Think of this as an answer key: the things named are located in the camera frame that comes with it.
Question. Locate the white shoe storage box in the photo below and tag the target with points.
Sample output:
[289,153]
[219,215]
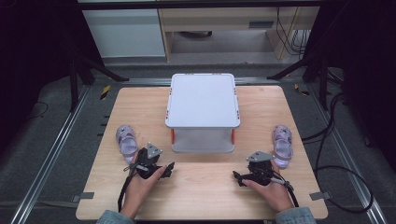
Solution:
[203,105]

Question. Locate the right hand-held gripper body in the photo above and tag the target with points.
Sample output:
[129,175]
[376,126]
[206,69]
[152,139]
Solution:
[260,171]

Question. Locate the white cabinet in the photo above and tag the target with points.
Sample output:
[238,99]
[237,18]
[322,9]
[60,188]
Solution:
[124,32]

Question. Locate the light wooden desk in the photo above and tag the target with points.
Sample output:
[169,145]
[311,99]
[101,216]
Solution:
[218,17]

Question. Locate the aluminium floor rail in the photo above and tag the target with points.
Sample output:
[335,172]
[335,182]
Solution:
[53,152]
[146,81]
[351,165]

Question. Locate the yellow black tape piece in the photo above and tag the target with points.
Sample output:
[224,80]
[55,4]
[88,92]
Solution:
[105,92]
[300,90]

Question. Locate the person's left hand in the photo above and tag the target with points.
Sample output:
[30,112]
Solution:
[138,193]

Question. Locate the person's right hand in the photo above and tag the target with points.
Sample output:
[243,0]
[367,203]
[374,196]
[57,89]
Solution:
[275,194]

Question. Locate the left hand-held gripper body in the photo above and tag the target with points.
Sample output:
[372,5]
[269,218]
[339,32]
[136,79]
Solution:
[145,163]

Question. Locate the black tripod stand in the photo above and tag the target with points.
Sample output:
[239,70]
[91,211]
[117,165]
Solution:
[81,71]
[317,68]

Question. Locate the purple child sandal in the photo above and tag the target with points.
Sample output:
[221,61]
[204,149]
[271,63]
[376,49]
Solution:
[282,146]
[126,143]

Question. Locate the grey table bracket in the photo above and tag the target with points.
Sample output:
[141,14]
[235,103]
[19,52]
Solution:
[320,196]
[84,196]

